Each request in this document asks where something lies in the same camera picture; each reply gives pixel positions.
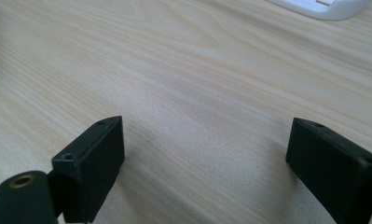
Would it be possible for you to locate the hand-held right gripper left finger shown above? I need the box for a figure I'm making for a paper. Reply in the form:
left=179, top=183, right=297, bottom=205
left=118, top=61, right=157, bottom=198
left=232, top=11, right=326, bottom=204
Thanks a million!
left=50, top=115, right=126, bottom=224

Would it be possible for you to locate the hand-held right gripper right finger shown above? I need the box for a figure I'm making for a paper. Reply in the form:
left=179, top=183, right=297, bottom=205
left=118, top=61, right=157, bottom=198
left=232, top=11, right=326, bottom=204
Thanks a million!
left=285, top=117, right=372, bottom=224

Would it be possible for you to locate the white plastic tray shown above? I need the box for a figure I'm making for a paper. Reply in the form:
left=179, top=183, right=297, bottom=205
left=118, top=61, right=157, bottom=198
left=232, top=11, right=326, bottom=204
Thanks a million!
left=265, top=0, right=370, bottom=21

